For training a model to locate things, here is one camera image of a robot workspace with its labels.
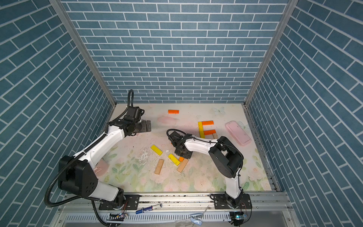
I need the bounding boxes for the yellow block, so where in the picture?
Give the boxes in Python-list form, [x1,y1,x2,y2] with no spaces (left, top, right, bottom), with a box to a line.
[151,145,163,156]
[168,154,181,166]
[198,122,205,139]

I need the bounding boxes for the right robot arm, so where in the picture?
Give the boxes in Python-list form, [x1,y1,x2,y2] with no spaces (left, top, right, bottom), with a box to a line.
[168,131,244,208]

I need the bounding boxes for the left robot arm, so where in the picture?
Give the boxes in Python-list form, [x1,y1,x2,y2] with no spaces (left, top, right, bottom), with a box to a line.
[58,120,151,205]

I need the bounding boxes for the pink eraser box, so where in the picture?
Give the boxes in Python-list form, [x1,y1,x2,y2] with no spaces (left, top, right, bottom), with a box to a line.
[225,121,251,146]

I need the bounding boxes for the clear tape scraps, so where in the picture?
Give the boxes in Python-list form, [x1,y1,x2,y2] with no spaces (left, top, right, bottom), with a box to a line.
[175,213,203,227]

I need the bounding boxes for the small circuit board green led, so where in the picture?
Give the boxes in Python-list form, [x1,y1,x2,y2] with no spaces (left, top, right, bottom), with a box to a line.
[229,211,245,227]

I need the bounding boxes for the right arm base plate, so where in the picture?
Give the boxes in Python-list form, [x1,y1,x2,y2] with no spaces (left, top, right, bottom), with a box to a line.
[209,192,252,210]

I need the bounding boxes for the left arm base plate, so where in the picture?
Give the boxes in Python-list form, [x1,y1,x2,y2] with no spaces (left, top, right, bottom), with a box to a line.
[99,194,140,211]

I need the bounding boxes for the blue handled screwdriver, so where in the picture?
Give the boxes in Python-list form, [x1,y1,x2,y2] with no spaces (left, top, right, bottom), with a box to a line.
[136,203,163,214]

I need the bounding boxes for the wire connector bundle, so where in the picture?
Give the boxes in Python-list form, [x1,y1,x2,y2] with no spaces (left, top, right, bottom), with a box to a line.
[107,213,129,222]

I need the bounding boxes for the black corrugated cable left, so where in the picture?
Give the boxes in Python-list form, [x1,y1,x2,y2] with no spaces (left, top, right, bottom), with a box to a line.
[43,89,134,207]

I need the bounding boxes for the aluminium front rail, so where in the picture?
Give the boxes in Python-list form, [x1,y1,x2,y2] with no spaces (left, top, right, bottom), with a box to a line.
[58,191,293,212]

